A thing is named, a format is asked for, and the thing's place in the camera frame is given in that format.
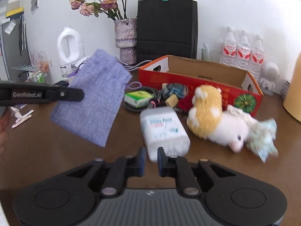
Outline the dried pink rose bouquet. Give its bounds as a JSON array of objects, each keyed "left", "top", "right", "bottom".
[{"left": 69, "top": 0, "right": 128, "bottom": 21}]

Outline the blue patterned cloth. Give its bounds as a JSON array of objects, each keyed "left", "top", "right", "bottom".
[{"left": 161, "top": 83, "right": 189, "bottom": 99}]

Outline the yellow thermos jug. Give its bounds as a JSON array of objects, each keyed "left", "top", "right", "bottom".
[{"left": 283, "top": 55, "right": 301, "bottom": 122}]

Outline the black paper shopping bag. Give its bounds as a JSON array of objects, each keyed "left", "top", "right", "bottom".
[{"left": 136, "top": 0, "right": 198, "bottom": 62}]

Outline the small yellow eraser block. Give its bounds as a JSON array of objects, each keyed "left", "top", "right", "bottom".
[{"left": 165, "top": 94, "right": 179, "bottom": 108}]

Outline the water bottle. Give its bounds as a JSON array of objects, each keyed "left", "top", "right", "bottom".
[
  {"left": 248, "top": 35, "right": 264, "bottom": 80},
  {"left": 219, "top": 27, "right": 237, "bottom": 66},
  {"left": 236, "top": 30, "right": 252, "bottom": 70}
]

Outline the grey refrigerator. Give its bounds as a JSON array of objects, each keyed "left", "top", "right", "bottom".
[{"left": 1, "top": 12, "right": 31, "bottom": 82}]

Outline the white detergent jug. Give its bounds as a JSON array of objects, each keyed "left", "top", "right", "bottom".
[{"left": 57, "top": 27, "right": 85, "bottom": 81}]

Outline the white astronaut speaker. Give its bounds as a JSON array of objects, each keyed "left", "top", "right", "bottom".
[{"left": 260, "top": 61, "right": 280, "bottom": 96}]

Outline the glass cup with straw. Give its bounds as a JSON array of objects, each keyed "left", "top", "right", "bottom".
[{"left": 201, "top": 43, "right": 220, "bottom": 63}]

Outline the greenish plastic bag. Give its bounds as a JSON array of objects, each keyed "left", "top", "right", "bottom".
[{"left": 246, "top": 118, "right": 279, "bottom": 163}]

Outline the person's left hand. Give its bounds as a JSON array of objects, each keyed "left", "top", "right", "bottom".
[{"left": 0, "top": 108, "right": 11, "bottom": 162}]

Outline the purple fabric pouch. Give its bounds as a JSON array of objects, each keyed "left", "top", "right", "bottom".
[{"left": 51, "top": 50, "right": 132, "bottom": 147}]

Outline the right water bottle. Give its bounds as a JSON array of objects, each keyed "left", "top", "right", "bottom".
[{"left": 248, "top": 35, "right": 264, "bottom": 80}]

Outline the yellow white plush toy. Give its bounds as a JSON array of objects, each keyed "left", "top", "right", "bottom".
[{"left": 187, "top": 85, "right": 249, "bottom": 153}]

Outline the cotton swab plastic box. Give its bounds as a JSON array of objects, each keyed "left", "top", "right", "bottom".
[{"left": 140, "top": 107, "right": 190, "bottom": 163}]

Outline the left water bottle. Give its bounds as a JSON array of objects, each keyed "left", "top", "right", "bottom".
[{"left": 219, "top": 27, "right": 237, "bottom": 66}]

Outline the red cardboard pumpkin box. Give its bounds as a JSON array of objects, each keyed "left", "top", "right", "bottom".
[{"left": 138, "top": 55, "right": 264, "bottom": 117}]

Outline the green tissue pack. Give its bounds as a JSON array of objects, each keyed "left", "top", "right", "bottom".
[{"left": 124, "top": 90, "right": 154, "bottom": 109}]

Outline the middle water bottle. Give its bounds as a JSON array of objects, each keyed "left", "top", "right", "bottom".
[{"left": 236, "top": 30, "right": 252, "bottom": 70}]

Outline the purple ceramic vase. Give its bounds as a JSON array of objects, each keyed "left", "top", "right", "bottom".
[{"left": 114, "top": 18, "right": 137, "bottom": 65}]

